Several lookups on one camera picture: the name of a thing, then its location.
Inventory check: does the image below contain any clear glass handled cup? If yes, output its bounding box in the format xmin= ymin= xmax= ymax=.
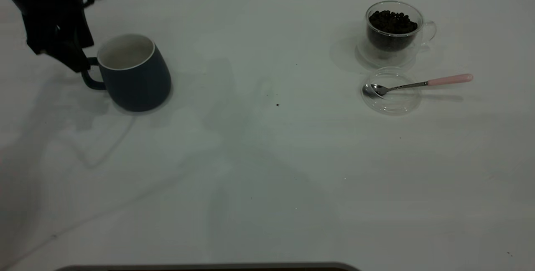
xmin=355 ymin=1 xmax=437 ymax=71

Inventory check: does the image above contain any metal spoon with pink handle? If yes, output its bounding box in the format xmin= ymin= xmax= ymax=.
xmin=363 ymin=74 xmax=474 ymax=99

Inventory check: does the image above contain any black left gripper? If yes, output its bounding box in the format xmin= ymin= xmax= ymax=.
xmin=22 ymin=0 xmax=95 ymax=73

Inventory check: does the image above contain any glass cup with coffee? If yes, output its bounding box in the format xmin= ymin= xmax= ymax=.
xmin=367 ymin=10 xmax=418 ymax=52

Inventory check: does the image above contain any dark grey ceramic mug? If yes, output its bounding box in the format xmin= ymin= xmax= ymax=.
xmin=82 ymin=34 xmax=172 ymax=112

